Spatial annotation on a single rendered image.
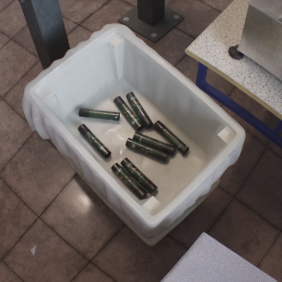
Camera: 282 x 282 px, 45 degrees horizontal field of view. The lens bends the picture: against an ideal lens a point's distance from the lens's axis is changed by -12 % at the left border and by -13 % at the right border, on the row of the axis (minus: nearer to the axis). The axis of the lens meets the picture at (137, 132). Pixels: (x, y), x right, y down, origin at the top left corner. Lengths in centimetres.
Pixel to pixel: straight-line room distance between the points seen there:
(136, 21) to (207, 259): 165
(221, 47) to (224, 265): 69
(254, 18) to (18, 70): 155
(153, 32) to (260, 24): 126
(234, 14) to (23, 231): 137
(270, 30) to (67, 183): 123
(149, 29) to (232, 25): 100
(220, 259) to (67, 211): 99
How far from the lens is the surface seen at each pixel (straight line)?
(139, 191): 125
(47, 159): 187
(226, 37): 125
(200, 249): 94
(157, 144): 131
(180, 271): 93
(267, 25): 102
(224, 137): 114
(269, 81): 118
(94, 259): 171
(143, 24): 225
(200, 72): 143
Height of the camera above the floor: 168
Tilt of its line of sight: 64 degrees down
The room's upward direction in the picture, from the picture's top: 4 degrees counter-clockwise
